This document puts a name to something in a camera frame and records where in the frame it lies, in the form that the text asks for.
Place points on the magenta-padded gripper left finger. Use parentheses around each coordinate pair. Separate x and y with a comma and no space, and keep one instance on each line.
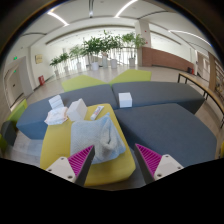
(61,166)

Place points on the row of potted plants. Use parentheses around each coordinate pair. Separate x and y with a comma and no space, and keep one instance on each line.
(100,45)

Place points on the lime green ottoman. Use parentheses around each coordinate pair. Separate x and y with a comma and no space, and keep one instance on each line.
(81,82)
(131,76)

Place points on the light blue towel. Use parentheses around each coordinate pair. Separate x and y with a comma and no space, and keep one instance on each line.
(96,138)

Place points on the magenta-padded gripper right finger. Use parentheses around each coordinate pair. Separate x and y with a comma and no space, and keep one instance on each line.
(165,165)

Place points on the strip ceiling lights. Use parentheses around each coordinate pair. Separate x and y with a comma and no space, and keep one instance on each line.
(58,18)

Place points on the long wooden table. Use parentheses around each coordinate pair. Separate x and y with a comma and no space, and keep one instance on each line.
(203,88)

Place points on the white cube box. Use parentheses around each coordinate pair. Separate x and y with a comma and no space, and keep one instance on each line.
(125,100)

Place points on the green exit sign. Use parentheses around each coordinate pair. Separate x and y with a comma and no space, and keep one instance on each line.
(15,58)

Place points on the long grey sofa bench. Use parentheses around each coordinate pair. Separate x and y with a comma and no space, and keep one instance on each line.
(163,93)

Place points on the red bin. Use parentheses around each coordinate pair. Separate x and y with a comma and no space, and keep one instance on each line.
(41,80)

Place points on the stack of white boxes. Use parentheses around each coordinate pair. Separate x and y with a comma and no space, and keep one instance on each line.
(56,101)

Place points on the crumpled white cloth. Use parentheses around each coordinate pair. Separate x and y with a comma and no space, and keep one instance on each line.
(56,116)

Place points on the yellow wall picture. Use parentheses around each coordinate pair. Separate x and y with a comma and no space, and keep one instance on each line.
(39,59)

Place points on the dark grey cube stool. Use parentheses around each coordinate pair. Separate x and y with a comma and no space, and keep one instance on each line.
(8,133)

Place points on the wide grey sofa bench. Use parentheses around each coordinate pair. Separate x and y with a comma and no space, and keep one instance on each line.
(166,133)

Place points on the brown wooden counter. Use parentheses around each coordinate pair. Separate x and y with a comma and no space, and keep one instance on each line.
(166,59)

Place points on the white tube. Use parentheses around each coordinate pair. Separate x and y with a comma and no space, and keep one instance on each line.
(97,112)

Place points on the lime green bench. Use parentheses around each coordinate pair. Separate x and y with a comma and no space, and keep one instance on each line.
(18,111)

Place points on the tall white box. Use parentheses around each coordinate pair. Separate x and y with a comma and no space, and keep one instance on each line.
(76,110)

